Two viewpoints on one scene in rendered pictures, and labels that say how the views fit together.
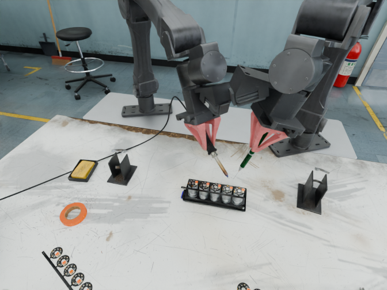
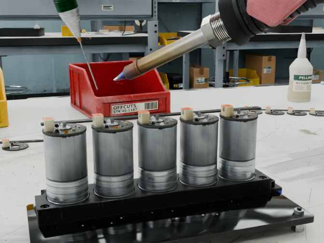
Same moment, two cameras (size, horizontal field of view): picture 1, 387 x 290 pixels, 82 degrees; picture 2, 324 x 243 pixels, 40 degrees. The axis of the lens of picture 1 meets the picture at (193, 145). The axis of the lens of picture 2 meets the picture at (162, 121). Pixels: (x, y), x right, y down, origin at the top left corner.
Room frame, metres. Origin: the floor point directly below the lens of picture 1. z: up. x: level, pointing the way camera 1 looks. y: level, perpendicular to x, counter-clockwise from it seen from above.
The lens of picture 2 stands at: (0.57, -0.19, 0.88)
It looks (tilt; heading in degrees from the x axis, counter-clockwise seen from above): 14 degrees down; 149
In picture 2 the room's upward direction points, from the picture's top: straight up
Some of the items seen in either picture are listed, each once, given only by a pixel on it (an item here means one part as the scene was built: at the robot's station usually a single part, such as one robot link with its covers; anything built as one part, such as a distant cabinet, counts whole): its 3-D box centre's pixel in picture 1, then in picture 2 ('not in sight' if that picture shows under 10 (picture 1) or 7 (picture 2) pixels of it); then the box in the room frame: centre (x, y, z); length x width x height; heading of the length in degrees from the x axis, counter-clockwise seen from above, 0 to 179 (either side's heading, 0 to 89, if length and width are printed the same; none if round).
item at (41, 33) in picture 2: not in sight; (20, 32); (-2.12, 0.47, 0.77); 0.24 x 0.16 x 0.04; 62
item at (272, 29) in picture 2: not in sight; (290, 29); (-1.66, 2.18, 0.77); 0.24 x 0.16 x 0.04; 75
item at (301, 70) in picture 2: not in sight; (301, 66); (0.11, 0.33, 0.80); 0.03 x 0.03 x 0.10
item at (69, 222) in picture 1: (73, 213); not in sight; (0.30, 0.29, 0.76); 0.06 x 0.06 x 0.01
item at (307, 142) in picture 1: (302, 136); not in sight; (0.56, -0.35, 0.79); 0.20 x 0.07 x 0.08; 105
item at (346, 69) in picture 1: (348, 61); not in sight; (2.50, -1.74, 0.29); 0.16 x 0.15 x 0.55; 77
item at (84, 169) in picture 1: (83, 170); not in sight; (0.44, 0.32, 0.76); 0.07 x 0.05 x 0.02; 174
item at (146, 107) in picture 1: (145, 102); not in sight; (0.78, 0.19, 0.79); 0.20 x 0.07 x 0.08; 97
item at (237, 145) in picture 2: (193, 189); (236, 150); (0.35, 0.00, 0.79); 0.02 x 0.02 x 0.05
